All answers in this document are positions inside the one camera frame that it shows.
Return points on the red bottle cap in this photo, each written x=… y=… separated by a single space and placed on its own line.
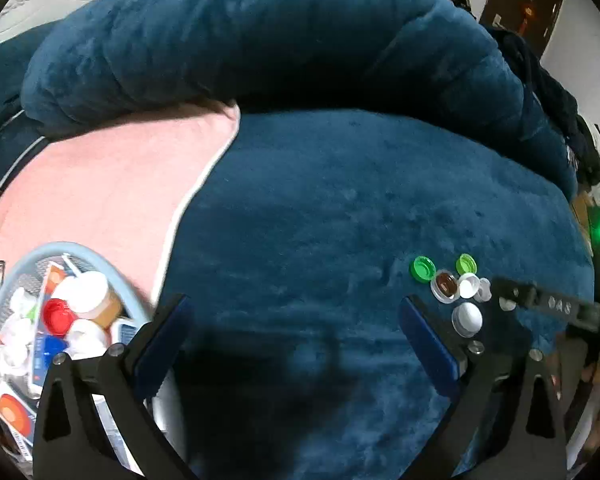
x=58 y=316

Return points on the white round lid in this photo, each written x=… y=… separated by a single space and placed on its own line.
x=87 y=338

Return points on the small white bottle cap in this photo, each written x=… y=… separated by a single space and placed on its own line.
x=468 y=286

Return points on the brown door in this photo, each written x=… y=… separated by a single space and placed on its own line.
x=522 y=0

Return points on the pink towel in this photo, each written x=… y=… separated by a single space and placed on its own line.
x=105 y=185

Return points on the brown and clear bottle cap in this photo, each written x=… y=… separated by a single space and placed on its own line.
x=445 y=286

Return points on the rolled dark blue plush blanket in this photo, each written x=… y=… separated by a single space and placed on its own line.
x=230 y=40

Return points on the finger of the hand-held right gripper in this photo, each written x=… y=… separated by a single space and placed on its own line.
x=540 y=300

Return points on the blue bottle cap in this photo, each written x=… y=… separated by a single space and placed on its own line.
x=50 y=351

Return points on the lime green bottle cap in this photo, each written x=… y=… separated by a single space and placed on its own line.
x=466 y=263

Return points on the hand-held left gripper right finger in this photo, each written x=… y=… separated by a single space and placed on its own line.
x=426 y=342

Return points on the person's right hand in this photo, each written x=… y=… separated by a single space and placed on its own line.
x=599 y=390

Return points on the navy bedding with white piping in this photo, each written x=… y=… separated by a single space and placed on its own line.
x=5 y=90

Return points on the light blue plastic basket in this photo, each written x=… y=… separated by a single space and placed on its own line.
x=97 y=260

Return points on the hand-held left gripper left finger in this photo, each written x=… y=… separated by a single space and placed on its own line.
x=164 y=331

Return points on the small clear bottle cap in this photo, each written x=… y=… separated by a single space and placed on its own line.
x=484 y=289

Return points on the large white bottle cap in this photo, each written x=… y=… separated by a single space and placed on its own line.
x=466 y=319

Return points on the orange and white card box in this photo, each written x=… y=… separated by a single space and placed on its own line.
x=11 y=412
x=54 y=276

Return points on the amber bottle with white lid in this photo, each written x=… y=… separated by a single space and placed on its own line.
x=90 y=300

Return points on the dark clothing pile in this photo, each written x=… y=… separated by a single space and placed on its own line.
x=550 y=105

